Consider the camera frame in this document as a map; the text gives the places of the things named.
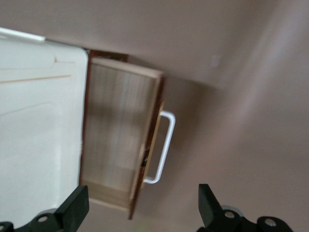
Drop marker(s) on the white cabinet with drawer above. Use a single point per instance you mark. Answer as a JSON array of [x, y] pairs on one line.
[[36, 120]]

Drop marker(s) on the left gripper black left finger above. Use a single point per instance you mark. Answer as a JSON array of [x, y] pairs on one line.
[[72, 212]]

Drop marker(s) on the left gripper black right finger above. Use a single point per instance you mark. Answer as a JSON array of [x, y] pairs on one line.
[[210, 215]]

